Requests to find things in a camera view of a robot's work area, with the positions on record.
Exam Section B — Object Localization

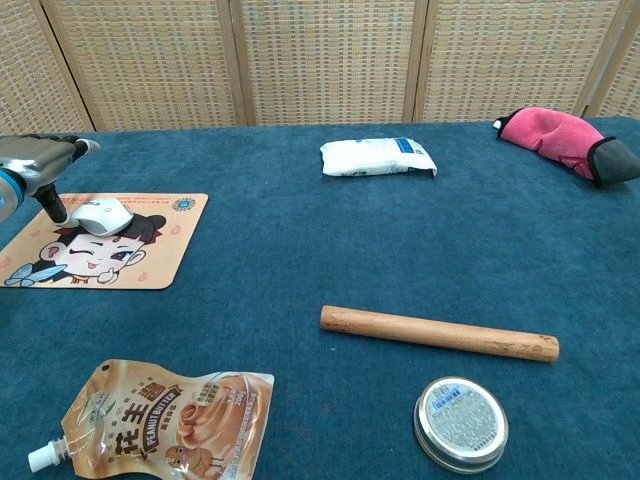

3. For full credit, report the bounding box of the dark blue felt table cover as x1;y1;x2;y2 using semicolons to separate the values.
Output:
0;115;640;480

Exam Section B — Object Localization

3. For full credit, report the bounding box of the wooden rolling pin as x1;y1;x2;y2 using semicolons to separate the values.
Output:
319;305;561;364

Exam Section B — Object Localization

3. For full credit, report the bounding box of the cartoon girl mouse pad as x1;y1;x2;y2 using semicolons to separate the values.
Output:
0;193;209;291

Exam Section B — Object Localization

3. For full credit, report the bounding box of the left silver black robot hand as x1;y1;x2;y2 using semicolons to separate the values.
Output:
0;134;101;226

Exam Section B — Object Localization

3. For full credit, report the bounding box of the peanut butter spout pouch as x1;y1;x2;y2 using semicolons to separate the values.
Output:
27;358;276;480

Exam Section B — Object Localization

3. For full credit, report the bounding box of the woven bamboo folding screen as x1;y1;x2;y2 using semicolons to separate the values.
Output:
0;0;640;135

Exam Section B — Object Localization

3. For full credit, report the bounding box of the pink grey cloth mitt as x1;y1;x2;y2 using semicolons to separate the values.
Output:
493;106;640;189

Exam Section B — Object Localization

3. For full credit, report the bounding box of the white computer mouse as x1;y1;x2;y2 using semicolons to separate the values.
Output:
71;198;135;236

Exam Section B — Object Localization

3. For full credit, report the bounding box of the round metal tin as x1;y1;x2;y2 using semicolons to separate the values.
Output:
413;376;510;475

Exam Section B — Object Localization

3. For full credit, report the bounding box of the white tissue pack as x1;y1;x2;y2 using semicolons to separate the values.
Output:
319;137;439;179

